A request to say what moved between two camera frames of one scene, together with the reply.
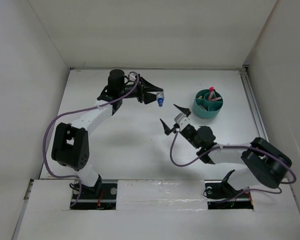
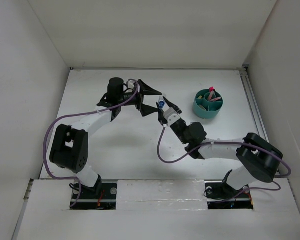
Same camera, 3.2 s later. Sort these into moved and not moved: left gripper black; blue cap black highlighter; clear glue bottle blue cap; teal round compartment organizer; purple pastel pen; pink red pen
Moved: clear glue bottle blue cap; left gripper black
Not moved: purple pastel pen; pink red pen; blue cap black highlighter; teal round compartment organizer
